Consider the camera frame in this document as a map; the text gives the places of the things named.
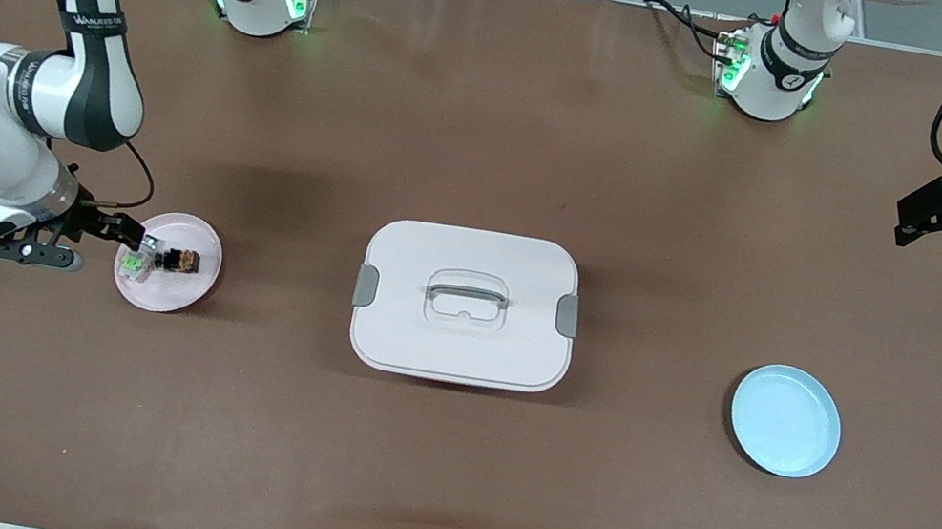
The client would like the pink round plate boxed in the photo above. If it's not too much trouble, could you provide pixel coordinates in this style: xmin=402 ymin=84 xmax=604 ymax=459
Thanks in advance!
xmin=107 ymin=202 xmax=230 ymax=324

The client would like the grey box latch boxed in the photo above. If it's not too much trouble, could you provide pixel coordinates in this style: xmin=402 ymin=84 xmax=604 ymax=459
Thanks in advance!
xmin=351 ymin=264 xmax=381 ymax=309
xmin=553 ymin=292 xmax=583 ymax=340

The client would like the light blue round plate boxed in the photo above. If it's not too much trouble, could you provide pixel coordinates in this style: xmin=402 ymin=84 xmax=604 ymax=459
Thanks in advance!
xmin=721 ymin=356 xmax=852 ymax=486

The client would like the white lidded storage box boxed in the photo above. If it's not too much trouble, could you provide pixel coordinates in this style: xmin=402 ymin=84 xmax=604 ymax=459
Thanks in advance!
xmin=341 ymin=208 xmax=593 ymax=405

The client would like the brown table mat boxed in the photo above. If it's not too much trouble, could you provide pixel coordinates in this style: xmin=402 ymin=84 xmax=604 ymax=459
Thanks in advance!
xmin=0 ymin=0 xmax=942 ymax=529

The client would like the green and white switch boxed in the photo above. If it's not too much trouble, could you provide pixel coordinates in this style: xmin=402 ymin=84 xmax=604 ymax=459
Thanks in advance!
xmin=116 ymin=231 xmax=164 ymax=287

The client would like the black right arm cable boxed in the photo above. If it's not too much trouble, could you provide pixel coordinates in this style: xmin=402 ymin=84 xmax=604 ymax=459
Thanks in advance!
xmin=0 ymin=0 xmax=189 ymax=217

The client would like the black left base cable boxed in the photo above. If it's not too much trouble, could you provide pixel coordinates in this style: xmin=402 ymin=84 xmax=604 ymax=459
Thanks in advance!
xmin=632 ymin=0 xmax=754 ymax=69

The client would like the grey box lid handle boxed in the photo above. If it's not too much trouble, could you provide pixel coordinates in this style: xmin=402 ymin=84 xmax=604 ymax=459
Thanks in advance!
xmin=424 ymin=277 xmax=512 ymax=318

